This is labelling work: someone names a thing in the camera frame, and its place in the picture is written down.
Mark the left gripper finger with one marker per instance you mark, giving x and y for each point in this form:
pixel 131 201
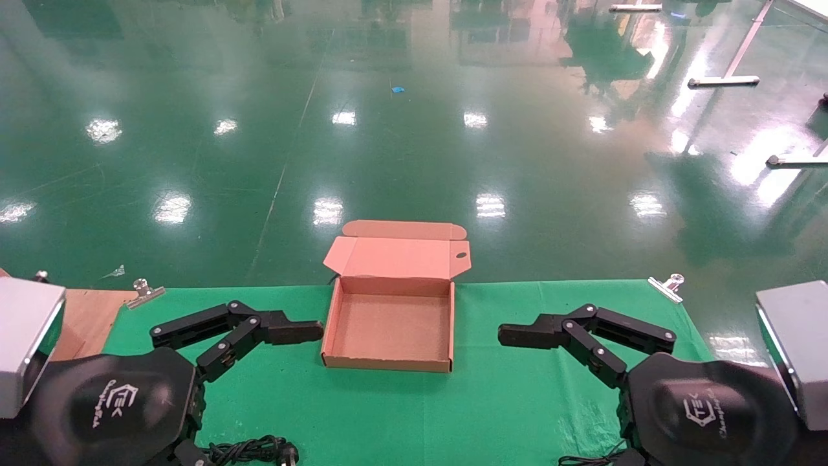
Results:
pixel 191 455
pixel 294 331

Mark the green table cloth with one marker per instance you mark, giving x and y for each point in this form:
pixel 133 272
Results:
pixel 491 401

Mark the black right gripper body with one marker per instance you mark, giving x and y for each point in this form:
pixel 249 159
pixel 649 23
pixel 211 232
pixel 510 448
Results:
pixel 711 411

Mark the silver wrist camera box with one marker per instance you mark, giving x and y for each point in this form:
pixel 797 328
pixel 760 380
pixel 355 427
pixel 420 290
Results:
pixel 26 336
pixel 799 349

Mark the white metal table leg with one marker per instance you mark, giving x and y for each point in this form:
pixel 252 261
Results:
pixel 637 8
pixel 723 81
pixel 795 160

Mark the open brown cardboard box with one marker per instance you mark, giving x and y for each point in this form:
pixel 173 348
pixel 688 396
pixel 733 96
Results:
pixel 388 330

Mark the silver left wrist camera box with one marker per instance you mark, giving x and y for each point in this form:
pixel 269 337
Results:
pixel 26 336

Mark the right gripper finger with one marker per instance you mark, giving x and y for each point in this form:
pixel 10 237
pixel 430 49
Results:
pixel 527 334
pixel 631 458

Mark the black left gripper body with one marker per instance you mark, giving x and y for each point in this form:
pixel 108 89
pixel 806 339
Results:
pixel 116 401

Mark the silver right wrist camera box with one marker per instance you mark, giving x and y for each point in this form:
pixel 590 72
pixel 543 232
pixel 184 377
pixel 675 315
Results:
pixel 799 349

